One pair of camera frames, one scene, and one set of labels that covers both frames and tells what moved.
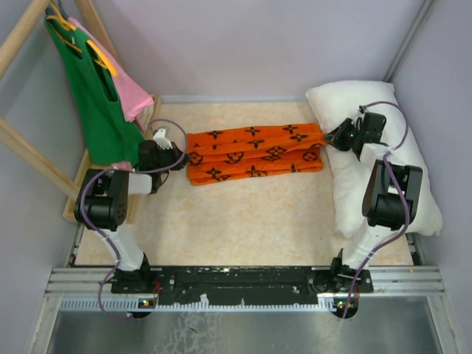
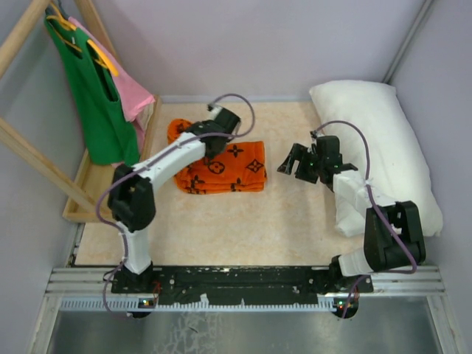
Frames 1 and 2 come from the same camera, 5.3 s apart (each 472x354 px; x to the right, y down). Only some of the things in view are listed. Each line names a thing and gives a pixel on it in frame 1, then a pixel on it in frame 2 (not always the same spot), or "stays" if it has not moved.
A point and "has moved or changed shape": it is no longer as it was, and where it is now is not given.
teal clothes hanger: (50, 11) stays
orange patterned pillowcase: (222, 154) has moved or changed shape
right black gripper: (336, 137) to (298, 152)
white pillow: (335, 102) stays
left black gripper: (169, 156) to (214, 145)
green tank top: (113, 137) stays
